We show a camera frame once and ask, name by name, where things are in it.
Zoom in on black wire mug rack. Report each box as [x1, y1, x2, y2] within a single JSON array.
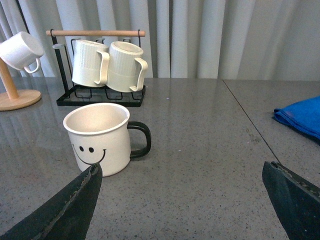
[[46, 29, 146, 107]]

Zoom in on white mug on tree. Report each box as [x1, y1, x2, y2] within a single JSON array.
[[0, 31, 45, 74]]

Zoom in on cream ribbed mug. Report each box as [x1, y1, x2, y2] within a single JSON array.
[[106, 41, 148, 93], [72, 39, 110, 88]]

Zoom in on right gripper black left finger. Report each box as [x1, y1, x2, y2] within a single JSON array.
[[0, 163, 103, 240]]

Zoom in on blue folded cloth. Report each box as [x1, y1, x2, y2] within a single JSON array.
[[273, 96, 320, 144]]

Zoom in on white smiley face mug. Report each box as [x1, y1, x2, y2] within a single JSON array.
[[63, 102, 152, 177]]

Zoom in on cream ribbed mug right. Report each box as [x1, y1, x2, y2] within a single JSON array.
[[106, 41, 148, 93]]

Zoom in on cream ribbed mug left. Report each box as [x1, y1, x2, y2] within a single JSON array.
[[72, 39, 110, 88]]

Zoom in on wooden mug tree stand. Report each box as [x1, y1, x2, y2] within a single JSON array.
[[0, 59, 41, 112]]

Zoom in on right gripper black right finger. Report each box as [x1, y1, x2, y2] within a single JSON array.
[[262, 161, 320, 240]]

